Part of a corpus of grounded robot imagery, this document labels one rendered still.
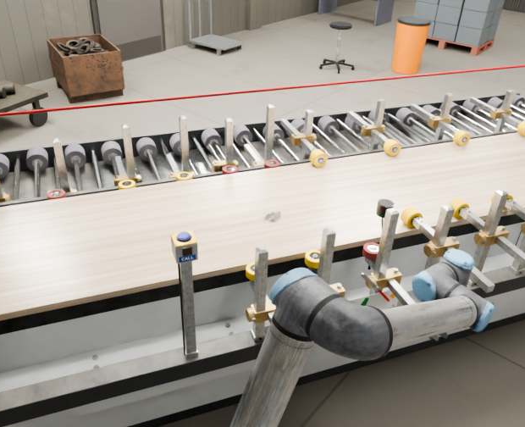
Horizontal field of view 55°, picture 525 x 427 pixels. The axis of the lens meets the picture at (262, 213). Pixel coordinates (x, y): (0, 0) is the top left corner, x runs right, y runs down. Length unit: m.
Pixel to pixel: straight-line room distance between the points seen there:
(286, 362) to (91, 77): 5.11
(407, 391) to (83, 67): 4.62
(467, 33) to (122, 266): 7.50
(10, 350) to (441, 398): 2.00
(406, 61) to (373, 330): 6.45
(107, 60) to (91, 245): 4.05
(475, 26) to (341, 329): 7.91
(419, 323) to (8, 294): 1.39
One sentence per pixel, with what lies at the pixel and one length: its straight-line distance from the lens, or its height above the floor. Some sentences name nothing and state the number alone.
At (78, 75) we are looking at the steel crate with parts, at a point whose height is 0.32.
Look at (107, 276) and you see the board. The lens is 1.98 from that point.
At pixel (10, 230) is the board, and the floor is 0.90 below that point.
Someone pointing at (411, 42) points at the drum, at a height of 0.43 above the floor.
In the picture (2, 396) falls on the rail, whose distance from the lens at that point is 1.96.
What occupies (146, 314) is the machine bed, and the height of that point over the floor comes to 0.74.
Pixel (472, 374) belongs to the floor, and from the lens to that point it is 3.03.
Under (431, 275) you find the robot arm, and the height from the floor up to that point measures 1.19.
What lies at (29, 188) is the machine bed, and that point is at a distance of 3.01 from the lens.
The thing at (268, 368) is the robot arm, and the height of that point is 1.21.
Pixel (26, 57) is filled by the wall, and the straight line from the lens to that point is 6.81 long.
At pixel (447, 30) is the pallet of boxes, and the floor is 0.29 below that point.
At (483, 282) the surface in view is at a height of 0.96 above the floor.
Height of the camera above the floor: 2.15
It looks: 33 degrees down
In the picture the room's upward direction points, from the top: 2 degrees clockwise
